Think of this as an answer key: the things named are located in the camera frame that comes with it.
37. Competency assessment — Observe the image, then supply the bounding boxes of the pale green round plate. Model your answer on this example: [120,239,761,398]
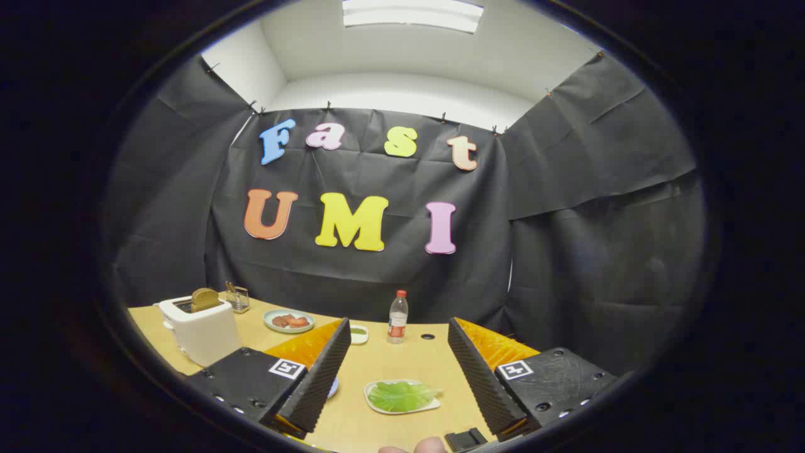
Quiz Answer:
[263,309,315,334]

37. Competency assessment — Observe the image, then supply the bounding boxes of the metal wire basket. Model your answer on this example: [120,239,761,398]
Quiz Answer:
[225,281,250,314]

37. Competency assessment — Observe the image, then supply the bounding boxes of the green lettuce leaf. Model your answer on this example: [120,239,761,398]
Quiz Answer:
[368,381,443,413]

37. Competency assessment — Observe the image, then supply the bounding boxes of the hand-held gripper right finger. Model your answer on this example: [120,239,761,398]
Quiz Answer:
[447,316,622,442]

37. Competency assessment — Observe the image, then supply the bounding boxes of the brown bread slice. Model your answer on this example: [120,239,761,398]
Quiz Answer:
[191,288,221,313]

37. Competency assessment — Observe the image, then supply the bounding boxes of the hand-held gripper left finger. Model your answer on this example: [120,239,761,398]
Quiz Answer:
[184,317,352,441]

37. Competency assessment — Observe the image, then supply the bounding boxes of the white toaster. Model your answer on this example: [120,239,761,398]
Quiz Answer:
[155,294,244,368]

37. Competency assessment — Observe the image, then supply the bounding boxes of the clear red-capped water bottle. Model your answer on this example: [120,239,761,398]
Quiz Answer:
[387,289,409,345]

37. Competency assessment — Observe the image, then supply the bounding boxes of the ceiling light panel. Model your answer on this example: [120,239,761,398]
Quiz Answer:
[342,0,485,35]

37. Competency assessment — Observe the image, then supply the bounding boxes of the white rectangular plate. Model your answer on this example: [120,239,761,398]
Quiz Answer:
[364,379,442,416]

